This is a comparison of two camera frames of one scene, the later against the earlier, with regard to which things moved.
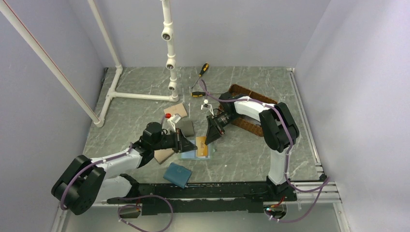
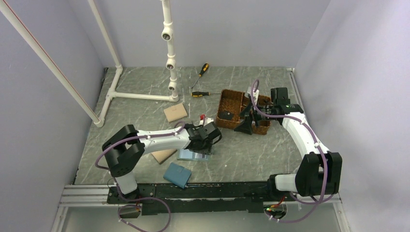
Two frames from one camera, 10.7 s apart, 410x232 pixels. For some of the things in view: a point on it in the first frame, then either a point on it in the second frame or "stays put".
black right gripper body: x=225 y=118 → x=259 y=116
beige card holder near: x=160 y=155 stays put
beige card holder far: x=178 y=108 stays put
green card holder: x=203 y=152 stays put
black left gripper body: x=171 y=140 → x=205 y=149
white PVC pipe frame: x=7 y=7 stays put
